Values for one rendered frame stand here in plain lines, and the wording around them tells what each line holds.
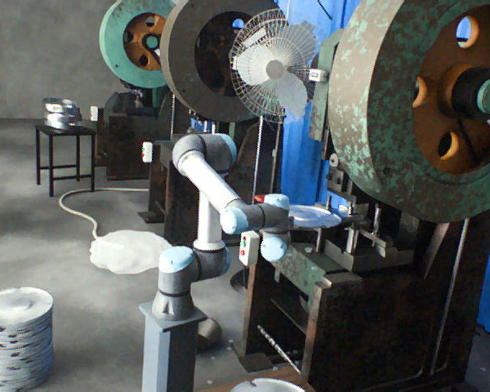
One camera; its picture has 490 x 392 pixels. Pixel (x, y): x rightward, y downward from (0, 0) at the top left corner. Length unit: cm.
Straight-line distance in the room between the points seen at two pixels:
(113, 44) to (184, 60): 171
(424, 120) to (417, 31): 31
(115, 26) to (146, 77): 51
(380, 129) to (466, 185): 43
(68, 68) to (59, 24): 63
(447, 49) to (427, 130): 24
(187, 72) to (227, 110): 35
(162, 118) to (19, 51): 354
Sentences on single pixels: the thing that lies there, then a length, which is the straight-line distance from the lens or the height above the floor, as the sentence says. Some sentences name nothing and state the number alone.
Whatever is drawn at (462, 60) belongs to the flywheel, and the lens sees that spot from 172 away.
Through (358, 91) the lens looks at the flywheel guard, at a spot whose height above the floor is 132.
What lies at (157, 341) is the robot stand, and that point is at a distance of 189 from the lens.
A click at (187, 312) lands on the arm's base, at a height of 47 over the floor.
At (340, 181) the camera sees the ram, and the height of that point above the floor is 94.
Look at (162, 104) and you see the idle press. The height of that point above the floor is 74.
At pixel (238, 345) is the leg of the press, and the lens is 250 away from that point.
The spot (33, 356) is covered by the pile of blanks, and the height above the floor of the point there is 14.
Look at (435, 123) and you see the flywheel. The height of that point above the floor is 123.
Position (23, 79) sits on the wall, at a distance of 819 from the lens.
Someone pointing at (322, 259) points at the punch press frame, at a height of 64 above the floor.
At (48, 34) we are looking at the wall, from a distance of 817.
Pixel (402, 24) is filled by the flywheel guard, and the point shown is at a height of 149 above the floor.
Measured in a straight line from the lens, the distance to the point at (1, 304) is 229.
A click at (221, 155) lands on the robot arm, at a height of 103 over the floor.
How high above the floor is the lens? 142
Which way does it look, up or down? 16 degrees down
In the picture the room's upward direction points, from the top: 6 degrees clockwise
